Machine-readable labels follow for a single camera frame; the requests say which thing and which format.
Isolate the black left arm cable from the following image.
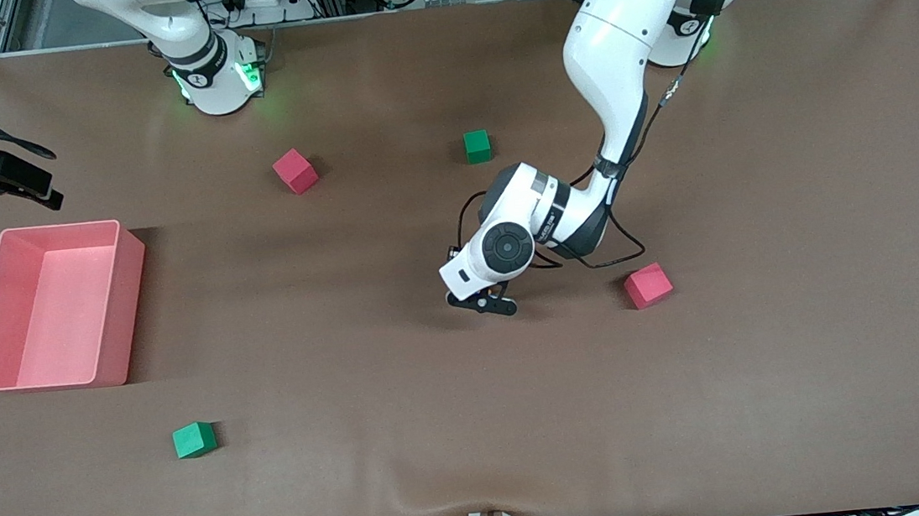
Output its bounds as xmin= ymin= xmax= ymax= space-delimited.
xmin=433 ymin=10 xmax=735 ymax=286

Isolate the green foam cube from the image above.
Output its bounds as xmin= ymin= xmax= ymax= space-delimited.
xmin=462 ymin=128 xmax=494 ymax=165
xmin=171 ymin=419 xmax=220 ymax=461

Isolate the pink plastic bin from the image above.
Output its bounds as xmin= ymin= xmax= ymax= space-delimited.
xmin=0 ymin=216 xmax=159 ymax=398

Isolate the red foam cube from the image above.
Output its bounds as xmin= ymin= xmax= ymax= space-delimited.
xmin=621 ymin=260 xmax=676 ymax=312
xmin=270 ymin=145 xmax=321 ymax=197

